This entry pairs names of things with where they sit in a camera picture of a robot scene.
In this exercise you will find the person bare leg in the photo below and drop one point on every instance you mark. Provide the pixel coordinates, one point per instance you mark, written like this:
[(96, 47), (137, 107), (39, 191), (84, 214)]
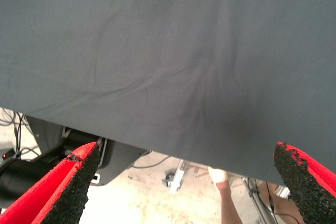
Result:
[(281, 208), (229, 203)]

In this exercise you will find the black robot chassis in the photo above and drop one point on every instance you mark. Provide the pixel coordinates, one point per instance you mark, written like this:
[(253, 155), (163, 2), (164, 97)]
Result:
[(118, 155)]

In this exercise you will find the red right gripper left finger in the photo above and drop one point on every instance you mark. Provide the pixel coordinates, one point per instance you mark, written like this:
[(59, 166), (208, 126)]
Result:
[(39, 197)]

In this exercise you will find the grey metal stand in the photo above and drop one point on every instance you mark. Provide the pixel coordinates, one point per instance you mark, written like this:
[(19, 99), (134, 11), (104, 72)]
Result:
[(256, 200)]

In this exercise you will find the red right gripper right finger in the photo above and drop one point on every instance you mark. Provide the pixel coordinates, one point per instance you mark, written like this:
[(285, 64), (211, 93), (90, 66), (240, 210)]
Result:
[(312, 190)]

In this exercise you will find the aluminium frame leg with caster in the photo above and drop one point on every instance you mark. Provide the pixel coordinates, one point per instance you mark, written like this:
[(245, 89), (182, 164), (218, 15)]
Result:
[(177, 179)]

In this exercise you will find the dark grey table cloth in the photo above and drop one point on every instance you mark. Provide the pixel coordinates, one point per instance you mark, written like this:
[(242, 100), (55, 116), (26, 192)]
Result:
[(157, 64)]

